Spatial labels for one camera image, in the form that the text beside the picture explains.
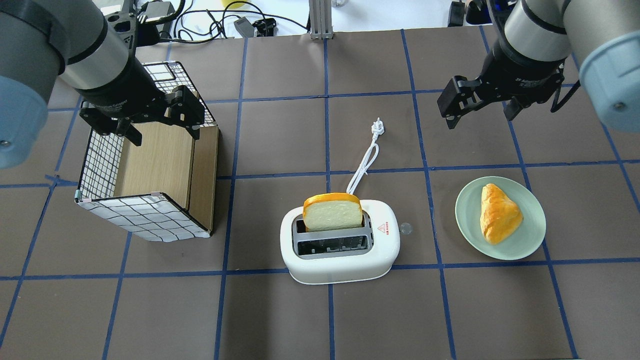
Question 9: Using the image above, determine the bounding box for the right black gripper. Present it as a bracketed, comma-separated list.
[437, 45, 565, 130]

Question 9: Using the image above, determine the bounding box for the aluminium frame post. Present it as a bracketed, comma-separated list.
[308, 0, 334, 40]

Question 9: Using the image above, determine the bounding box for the golden triangular pastry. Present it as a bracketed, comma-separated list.
[479, 183, 524, 245]

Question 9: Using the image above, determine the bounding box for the white two-slot toaster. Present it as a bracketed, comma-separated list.
[279, 199, 401, 285]

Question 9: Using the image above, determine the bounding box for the black power adapter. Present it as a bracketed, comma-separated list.
[446, 0, 466, 28]

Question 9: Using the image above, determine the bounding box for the light green plate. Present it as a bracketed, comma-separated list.
[454, 176, 547, 261]

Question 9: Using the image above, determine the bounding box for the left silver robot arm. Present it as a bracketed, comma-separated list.
[0, 0, 205, 169]

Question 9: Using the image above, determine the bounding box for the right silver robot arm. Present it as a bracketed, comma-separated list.
[437, 0, 640, 133]

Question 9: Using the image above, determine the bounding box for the toast bread slice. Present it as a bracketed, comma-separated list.
[302, 193, 364, 232]

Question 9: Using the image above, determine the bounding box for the wire basket with wooden shelves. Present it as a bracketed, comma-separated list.
[74, 61, 220, 243]

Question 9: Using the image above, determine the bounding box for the white power cord with plug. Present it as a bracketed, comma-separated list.
[346, 118, 387, 197]

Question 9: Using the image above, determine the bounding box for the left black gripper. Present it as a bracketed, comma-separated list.
[78, 75, 205, 147]

